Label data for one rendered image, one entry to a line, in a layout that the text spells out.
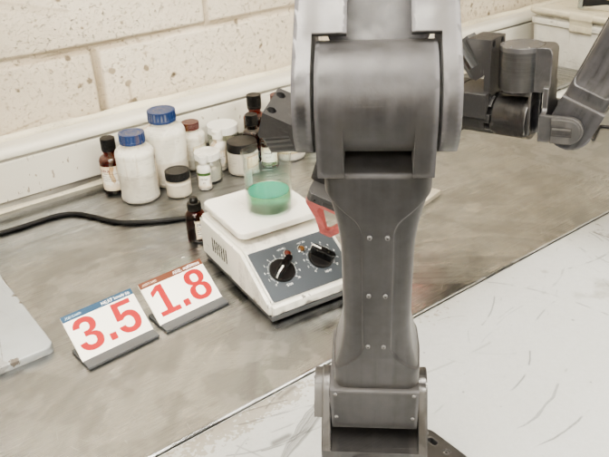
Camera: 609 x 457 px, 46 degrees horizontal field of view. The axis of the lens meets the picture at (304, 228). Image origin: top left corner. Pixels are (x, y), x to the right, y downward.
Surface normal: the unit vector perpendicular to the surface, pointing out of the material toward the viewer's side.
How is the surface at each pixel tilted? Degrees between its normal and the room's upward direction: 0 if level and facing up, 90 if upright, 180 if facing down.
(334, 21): 40
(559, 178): 0
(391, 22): 66
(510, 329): 0
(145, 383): 0
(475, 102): 91
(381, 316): 102
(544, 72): 90
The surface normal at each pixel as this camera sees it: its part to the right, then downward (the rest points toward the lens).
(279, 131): -0.36, 0.72
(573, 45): -0.80, 0.36
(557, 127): -0.50, 0.43
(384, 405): -0.07, 0.64
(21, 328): -0.04, -0.88
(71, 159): 0.61, 0.35
